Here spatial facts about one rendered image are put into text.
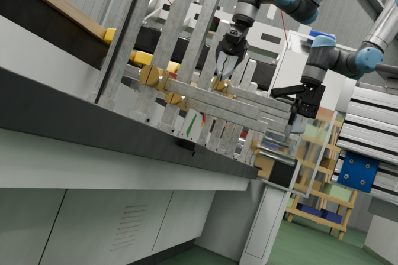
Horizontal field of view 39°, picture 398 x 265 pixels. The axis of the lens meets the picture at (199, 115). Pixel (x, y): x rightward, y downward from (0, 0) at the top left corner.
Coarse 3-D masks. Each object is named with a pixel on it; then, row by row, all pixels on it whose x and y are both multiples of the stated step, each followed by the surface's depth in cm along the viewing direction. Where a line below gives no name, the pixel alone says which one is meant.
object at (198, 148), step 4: (184, 140) 170; (180, 144) 170; (184, 144) 170; (188, 144) 169; (192, 144) 169; (196, 144) 170; (188, 148) 169; (192, 148) 169; (196, 148) 172; (200, 148) 177; (204, 148) 183; (200, 152) 179; (204, 152) 185; (192, 156) 191
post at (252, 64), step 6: (252, 60) 263; (252, 66) 262; (246, 72) 262; (252, 72) 262; (246, 78) 262; (240, 84) 262; (246, 84) 262; (246, 90) 263; (228, 126) 261; (234, 126) 262; (228, 132) 260; (222, 138) 261; (228, 138) 260; (222, 144) 260
